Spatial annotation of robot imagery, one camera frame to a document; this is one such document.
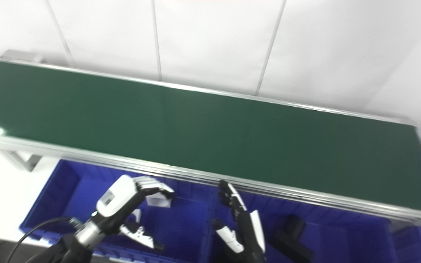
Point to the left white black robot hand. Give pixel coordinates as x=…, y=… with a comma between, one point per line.
x=117, y=197

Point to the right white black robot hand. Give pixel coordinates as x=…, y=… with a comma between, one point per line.
x=249, y=237

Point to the black T-shaped part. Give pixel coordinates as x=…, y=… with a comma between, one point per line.
x=291, y=241

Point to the green conveyor belt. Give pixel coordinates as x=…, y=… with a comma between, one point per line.
x=214, y=142
x=269, y=190

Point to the aluminium conveyor leg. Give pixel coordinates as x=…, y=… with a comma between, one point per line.
x=18, y=160

